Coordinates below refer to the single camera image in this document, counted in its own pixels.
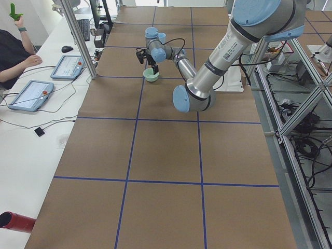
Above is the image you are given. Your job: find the black box with label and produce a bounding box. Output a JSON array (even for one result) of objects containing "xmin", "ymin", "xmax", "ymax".
[{"xmin": 94, "ymin": 29, "xmax": 106, "ymax": 48}]

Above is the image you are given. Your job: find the small black square device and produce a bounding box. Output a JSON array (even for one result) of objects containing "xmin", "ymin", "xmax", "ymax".
[{"xmin": 34, "ymin": 127, "xmax": 45, "ymax": 137}]

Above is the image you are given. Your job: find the mint green bowl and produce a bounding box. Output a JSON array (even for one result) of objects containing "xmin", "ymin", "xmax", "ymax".
[{"xmin": 143, "ymin": 68, "xmax": 159, "ymax": 82}]

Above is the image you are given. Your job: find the blue teach pendant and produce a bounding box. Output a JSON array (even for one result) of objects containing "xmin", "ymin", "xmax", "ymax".
[
  {"xmin": 8, "ymin": 80, "xmax": 54, "ymax": 112},
  {"xmin": 50, "ymin": 55, "xmax": 85, "ymax": 80}
]

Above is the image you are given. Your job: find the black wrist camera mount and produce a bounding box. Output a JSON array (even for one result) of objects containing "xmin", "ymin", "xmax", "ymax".
[{"xmin": 135, "ymin": 48, "xmax": 148, "ymax": 64}]

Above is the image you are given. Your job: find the person's resting hand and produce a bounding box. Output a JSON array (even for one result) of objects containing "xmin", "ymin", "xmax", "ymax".
[{"xmin": 24, "ymin": 54, "xmax": 43, "ymax": 67}]

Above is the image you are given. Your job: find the near blue teach pendant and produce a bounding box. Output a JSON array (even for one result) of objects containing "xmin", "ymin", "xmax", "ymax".
[{"xmin": 8, "ymin": 80, "xmax": 54, "ymax": 112}]

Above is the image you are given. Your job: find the black keyboard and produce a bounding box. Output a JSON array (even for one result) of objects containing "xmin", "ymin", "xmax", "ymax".
[{"xmin": 77, "ymin": 19, "xmax": 90, "ymax": 41}]

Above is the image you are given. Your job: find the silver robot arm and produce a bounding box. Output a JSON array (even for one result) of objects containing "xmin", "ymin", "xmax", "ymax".
[{"xmin": 145, "ymin": 1, "xmax": 308, "ymax": 113}]

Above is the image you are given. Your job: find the light blue plastic cup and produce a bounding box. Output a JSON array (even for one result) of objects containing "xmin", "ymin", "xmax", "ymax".
[{"xmin": 158, "ymin": 32, "xmax": 166, "ymax": 45}]

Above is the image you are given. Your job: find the black computer monitor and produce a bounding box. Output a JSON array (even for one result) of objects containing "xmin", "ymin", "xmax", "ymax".
[{"xmin": 89, "ymin": 0, "xmax": 113, "ymax": 34}]

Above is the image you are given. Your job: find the aluminium frame post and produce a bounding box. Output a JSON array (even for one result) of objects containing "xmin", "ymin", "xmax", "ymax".
[{"xmin": 60, "ymin": 0, "xmax": 96, "ymax": 79}]

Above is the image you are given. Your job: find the person in black shirt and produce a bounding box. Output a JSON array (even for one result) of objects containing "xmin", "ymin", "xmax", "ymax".
[{"xmin": 1, "ymin": 17, "xmax": 36, "ymax": 90}]

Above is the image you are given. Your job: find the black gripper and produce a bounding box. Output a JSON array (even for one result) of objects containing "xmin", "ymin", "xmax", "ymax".
[{"xmin": 146, "ymin": 54, "xmax": 159, "ymax": 75}]

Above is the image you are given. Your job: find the green plastic tool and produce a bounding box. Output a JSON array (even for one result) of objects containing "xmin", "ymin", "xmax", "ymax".
[{"xmin": 9, "ymin": 3, "xmax": 23, "ymax": 21}]

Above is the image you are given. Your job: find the black computer mouse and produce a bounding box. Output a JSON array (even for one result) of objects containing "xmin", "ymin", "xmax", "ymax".
[{"xmin": 61, "ymin": 46, "xmax": 74, "ymax": 53}]

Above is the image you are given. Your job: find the red cylinder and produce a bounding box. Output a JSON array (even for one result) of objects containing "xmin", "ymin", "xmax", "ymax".
[{"xmin": 1, "ymin": 211, "xmax": 36, "ymax": 233}]

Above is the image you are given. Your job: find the black camera cable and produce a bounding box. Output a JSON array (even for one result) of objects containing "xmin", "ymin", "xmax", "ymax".
[{"xmin": 164, "ymin": 38, "xmax": 188, "ymax": 65}]

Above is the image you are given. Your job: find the far blue teach pendant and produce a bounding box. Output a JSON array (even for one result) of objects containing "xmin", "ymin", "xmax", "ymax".
[{"xmin": 50, "ymin": 55, "xmax": 85, "ymax": 80}]

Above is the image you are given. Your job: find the aluminium side frame rail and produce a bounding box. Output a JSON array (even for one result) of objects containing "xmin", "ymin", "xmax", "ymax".
[{"xmin": 243, "ymin": 33, "xmax": 331, "ymax": 248}]

